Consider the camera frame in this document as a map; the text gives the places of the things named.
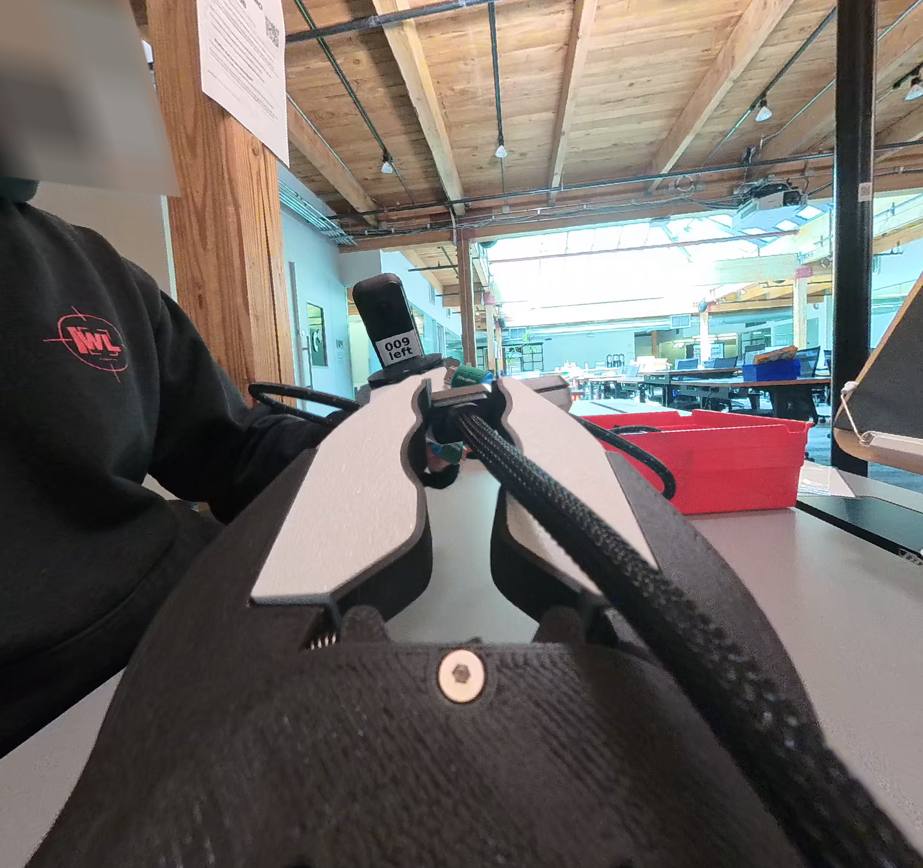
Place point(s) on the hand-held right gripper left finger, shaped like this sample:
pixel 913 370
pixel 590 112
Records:
pixel 346 493

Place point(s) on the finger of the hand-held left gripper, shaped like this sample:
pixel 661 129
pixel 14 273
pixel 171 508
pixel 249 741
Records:
pixel 549 388

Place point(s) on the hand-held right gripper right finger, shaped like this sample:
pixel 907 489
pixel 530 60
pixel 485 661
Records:
pixel 559 464

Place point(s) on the red plastic bin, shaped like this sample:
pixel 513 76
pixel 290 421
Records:
pixel 728 464

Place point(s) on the green potted plant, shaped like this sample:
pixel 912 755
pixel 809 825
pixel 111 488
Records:
pixel 518 352

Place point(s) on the row of office desks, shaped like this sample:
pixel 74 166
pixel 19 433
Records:
pixel 721 385

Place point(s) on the blue storage bin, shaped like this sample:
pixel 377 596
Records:
pixel 771 370

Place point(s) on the ceiling projector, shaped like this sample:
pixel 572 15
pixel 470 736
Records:
pixel 768 201

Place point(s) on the white paper notice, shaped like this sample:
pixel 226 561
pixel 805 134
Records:
pixel 241 53

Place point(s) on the black metal pole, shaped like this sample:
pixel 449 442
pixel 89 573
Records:
pixel 854 233

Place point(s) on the black panel with wooden rim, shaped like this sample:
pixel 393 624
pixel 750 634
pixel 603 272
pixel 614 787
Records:
pixel 894 392

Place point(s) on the thick wooden post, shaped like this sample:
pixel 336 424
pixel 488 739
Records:
pixel 223 247

